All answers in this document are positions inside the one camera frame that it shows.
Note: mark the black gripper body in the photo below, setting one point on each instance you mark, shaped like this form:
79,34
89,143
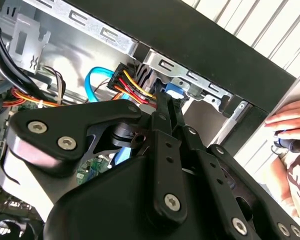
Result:
102,205

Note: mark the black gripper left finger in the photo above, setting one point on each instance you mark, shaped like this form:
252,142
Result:
65,120

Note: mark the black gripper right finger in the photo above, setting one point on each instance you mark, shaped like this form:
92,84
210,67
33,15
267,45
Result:
210,165

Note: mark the hard disk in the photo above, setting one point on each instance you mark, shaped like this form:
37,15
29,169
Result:
173,90

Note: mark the person hand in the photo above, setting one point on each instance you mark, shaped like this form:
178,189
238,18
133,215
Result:
295,115

